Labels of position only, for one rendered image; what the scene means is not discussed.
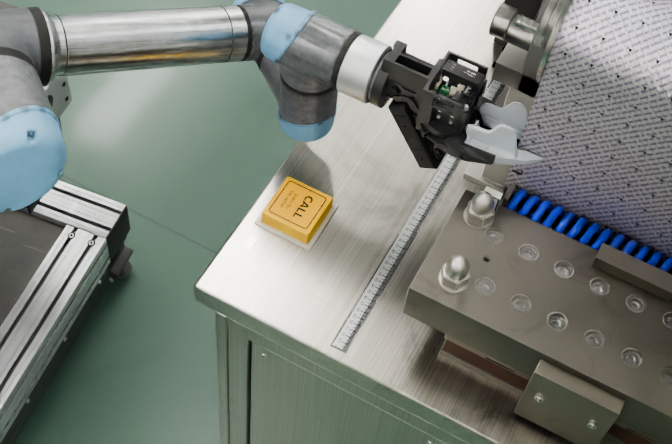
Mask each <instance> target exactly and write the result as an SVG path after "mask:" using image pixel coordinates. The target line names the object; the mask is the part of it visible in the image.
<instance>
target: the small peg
mask: <svg viewBox="0 0 672 444"><path fill-rule="evenodd" d="M539 24H540V22H537V21H536V20H534V19H530V18H529V17H525V16H524V15H522V14H518V15H517V17H516V19H515V21H514V25H515V26H517V27H521V29H524V30H527V31H528V32H532V33H533V34H535V35H536V32H537V29H538V26H539Z"/></svg>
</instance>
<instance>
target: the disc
mask: <svg viewBox="0 0 672 444"><path fill-rule="evenodd" d="M573 1H574V0H567V1H566V3H565V5H564V7H563V9H562V11H561V14H560V16H559V18H558V20H557V22H556V25H555V27H554V29H553V32H552V34H551V36H550V39H549V41H548V44H547V46H546V49H545V51H544V54H543V57H542V59H541V62H540V65H539V68H538V72H537V76H536V83H537V84H540V81H541V79H542V76H543V73H544V70H545V67H546V64H547V61H548V59H549V56H550V53H551V50H552V48H553V45H554V43H555V40H556V38H557V36H558V33H559V31H560V29H561V26H562V24H563V22H564V20H565V17H566V15H567V13H568V11H569V9H570V7H571V5H572V3H573Z"/></svg>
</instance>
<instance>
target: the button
mask: <svg viewBox="0 0 672 444"><path fill-rule="evenodd" d="M332 203H333V198H332V197H331V196H329V195H327V194H324V193H322V192H320V191H318V190H316V189H314V188H312V187H310V186H308V185H306V184H304V183H302V182H300V181H297V180H295V179H293V178H291V177H287V178H286V179H285V181H284V182H283V184H282V185H281V186H280V188H279V189H278V191H277V192H276V193H275V195H274V196H273V198H272V199H271V200H270V202H269V203H268V205H267V206H266V207H265V209H264V210H263V212H262V222H263V223H265V224H267V225H269V226H271V227H273V228H275V229H277V230H279V231H281V232H283V233H285V234H287V235H289V236H291V237H293V238H295V239H297V240H299V241H301V242H303V243H305V244H308V243H309V241H310V240H311V238H312V237H313V235H314V234H315V232H316V231H317V229H318V228H319V226H320V225H321V223H322V222H323V220H324V219H325V217H326V216H327V214H328V213H329V211H330V210H331V208H332Z"/></svg>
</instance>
